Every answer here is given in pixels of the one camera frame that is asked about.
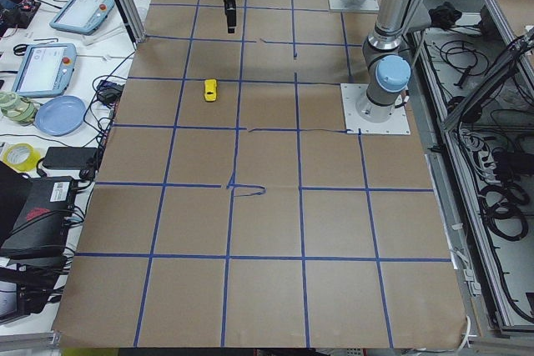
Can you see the yellow toy beetle car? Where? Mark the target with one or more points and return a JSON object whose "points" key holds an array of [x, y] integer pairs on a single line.
{"points": [[210, 90]]}

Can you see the far blue teach pendant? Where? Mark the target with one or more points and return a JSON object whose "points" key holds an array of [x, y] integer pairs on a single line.
{"points": [[82, 16]]}

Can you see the blue teach pendant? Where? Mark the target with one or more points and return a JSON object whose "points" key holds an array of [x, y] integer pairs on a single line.
{"points": [[46, 70], [82, 16]]}

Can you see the light blue plate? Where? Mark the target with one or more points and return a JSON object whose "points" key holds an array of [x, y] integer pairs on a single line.
{"points": [[60, 116]]}

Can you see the near blue teach pendant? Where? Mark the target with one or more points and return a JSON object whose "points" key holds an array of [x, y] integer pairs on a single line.
{"points": [[46, 70]]}

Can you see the black power adapter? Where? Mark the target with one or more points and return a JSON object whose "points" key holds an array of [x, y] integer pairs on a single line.
{"points": [[65, 158]]}

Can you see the green tape rolls stack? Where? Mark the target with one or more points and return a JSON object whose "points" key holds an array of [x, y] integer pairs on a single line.
{"points": [[18, 109]]}

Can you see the yellow tape roll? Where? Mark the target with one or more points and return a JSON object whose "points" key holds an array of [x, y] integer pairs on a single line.
{"points": [[22, 157]]}

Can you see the black computer box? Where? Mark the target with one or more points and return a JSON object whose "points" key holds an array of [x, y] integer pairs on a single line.
{"points": [[34, 214]]}

